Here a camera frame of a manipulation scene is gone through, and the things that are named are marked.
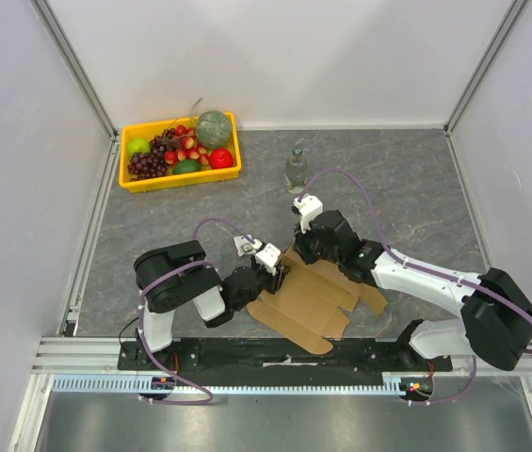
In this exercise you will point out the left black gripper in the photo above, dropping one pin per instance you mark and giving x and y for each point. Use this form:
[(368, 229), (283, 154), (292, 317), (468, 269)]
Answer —
[(277, 280)]

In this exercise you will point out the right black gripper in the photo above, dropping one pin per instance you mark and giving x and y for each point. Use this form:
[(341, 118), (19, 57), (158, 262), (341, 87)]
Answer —
[(304, 241)]

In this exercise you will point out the brown cardboard box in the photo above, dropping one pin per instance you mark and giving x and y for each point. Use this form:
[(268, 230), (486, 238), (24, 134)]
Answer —
[(311, 308)]

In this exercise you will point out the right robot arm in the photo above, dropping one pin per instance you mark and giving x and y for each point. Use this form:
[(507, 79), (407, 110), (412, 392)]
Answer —
[(491, 316)]

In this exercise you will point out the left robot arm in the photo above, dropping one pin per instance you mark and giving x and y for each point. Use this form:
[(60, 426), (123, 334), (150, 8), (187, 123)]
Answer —
[(171, 277)]

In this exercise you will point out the small white packet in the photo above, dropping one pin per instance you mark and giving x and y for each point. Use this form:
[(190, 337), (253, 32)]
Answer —
[(245, 246)]

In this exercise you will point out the clear glass bottle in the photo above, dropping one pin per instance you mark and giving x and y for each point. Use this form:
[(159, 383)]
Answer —
[(296, 171)]

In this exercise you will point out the red tomato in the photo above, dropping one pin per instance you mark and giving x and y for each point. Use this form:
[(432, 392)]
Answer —
[(221, 158)]

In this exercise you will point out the green avocado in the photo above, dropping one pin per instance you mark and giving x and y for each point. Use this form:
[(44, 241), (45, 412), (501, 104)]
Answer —
[(186, 166)]

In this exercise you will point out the green netted melon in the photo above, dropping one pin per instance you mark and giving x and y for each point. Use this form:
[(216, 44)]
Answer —
[(214, 129)]

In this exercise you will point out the dark purple grape bunch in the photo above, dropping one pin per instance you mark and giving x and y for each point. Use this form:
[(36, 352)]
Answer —
[(143, 166)]

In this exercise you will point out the green apple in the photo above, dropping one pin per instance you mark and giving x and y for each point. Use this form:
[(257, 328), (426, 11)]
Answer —
[(138, 145)]

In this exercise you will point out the yellow plastic fruit bin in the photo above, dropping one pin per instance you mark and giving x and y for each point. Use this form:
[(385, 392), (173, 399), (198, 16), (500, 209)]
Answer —
[(205, 175)]

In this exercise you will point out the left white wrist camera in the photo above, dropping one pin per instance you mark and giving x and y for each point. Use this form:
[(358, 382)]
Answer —
[(266, 256)]

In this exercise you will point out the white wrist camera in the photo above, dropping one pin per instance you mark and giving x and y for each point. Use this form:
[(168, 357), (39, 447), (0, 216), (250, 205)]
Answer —
[(266, 256), (307, 207)]

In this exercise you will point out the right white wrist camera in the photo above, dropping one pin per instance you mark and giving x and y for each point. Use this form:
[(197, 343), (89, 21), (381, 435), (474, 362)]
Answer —
[(307, 207)]

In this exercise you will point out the slotted cable duct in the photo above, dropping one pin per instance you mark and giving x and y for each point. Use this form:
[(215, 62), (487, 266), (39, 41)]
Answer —
[(152, 385)]

